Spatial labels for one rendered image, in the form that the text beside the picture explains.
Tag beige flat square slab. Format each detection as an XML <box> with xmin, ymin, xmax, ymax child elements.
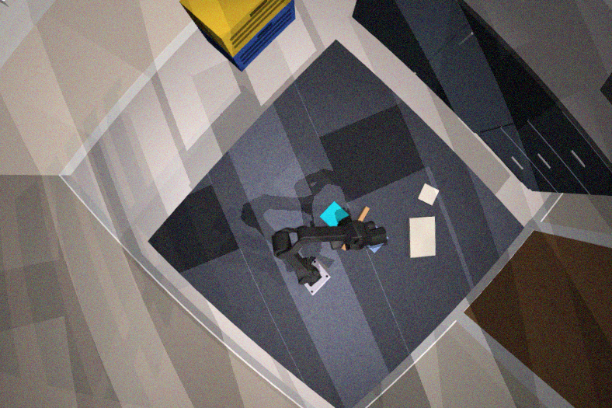
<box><xmin>418</xmin><ymin>183</ymin><xmax>439</xmax><ymax>206</ymax></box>

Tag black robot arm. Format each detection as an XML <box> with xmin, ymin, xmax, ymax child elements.
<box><xmin>271</xmin><ymin>215</ymin><xmax>388</xmax><ymax>286</ymax></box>

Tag beige rectangular block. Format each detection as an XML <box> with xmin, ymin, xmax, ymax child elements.
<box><xmin>408</xmin><ymin>216</ymin><xmax>436</xmax><ymax>258</ymax></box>

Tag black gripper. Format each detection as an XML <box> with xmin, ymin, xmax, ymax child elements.
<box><xmin>330</xmin><ymin>221</ymin><xmax>376</xmax><ymax>250</ymax></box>

